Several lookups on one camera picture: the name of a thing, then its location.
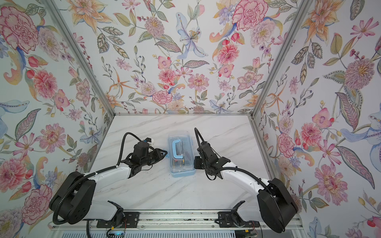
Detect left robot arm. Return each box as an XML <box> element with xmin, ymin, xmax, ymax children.
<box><xmin>49</xmin><ymin>141</ymin><xmax>168</xmax><ymax>226</ymax></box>

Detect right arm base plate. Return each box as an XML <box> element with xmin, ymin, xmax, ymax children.
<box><xmin>214</xmin><ymin>201</ymin><xmax>260</xmax><ymax>228</ymax></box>

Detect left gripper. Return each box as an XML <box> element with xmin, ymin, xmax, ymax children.
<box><xmin>140</xmin><ymin>148</ymin><xmax>169</xmax><ymax>167</ymax></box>

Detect aluminium front rail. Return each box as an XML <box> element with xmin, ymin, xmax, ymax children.
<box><xmin>47</xmin><ymin>209</ymin><xmax>304</xmax><ymax>231</ymax></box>

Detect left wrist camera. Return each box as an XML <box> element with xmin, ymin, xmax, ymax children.
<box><xmin>143</xmin><ymin>137</ymin><xmax>152</xmax><ymax>143</ymax></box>

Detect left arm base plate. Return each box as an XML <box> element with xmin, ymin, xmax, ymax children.
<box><xmin>96</xmin><ymin>200</ymin><xmax>140</xmax><ymax>229</ymax></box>

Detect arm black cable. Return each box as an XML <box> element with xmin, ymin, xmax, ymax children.
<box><xmin>52</xmin><ymin>132</ymin><xmax>146</xmax><ymax>238</ymax></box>
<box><xmin>194</xmin><ymin>127</ymin><xmax>286</xmax><ymax>230</ymax></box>

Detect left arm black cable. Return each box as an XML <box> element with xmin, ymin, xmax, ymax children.
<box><xmin>52</xmin><ymin>132</ymin><xmax>146</xmax><ymax>238</ymax></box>

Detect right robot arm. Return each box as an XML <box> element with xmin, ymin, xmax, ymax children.
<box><xmin>194</xmin><ymin>142</ymin><xmax>299</xmax><ymax>233</ymax></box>

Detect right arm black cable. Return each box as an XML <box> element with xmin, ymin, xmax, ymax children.
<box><xmin>194</xmin><ymin>127</ymin><xmax>286</xmax><ymax>230</ymax></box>

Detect blue plastic tool box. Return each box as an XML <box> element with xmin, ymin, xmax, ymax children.
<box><xmin>168</xmin><ymin>131</ymin><xmax>195</xmax><ymax>178</ymax></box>

